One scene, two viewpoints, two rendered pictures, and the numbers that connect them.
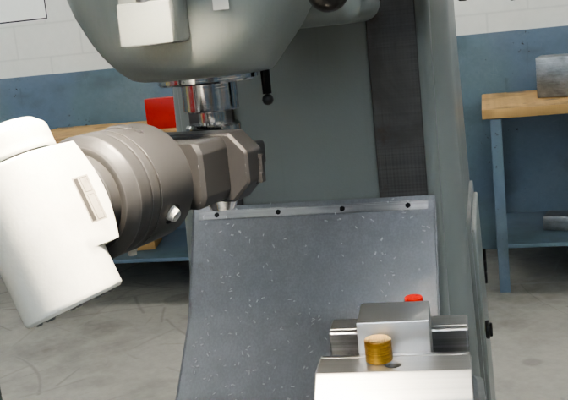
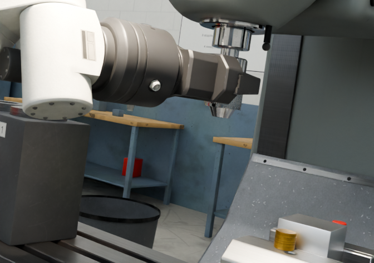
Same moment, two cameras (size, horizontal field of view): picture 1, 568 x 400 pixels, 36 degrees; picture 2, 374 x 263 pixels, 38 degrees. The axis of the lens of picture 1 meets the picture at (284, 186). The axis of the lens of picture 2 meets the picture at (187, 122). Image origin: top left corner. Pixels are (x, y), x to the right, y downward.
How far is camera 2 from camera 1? 0.24 m
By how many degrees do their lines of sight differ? 24
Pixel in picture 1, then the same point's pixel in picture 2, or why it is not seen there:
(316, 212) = (330, 177)
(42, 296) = (30, 89)
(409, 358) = (305, 254)
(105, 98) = not seen: hidden behind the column
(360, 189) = (366, 169)
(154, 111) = not seen: hidden behind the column
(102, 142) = (118, 21)
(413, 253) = not seen: outside the picture
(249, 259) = (275, 195)
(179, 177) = (166, 62)
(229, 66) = (231, 6)
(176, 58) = not seen: outside the picture
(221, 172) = (207, 77)
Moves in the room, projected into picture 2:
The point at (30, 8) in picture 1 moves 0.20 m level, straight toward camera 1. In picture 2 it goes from (261, 64) to (260, 63)
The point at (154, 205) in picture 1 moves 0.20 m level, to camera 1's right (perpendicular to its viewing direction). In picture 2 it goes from (137, 70) to (341, 95)
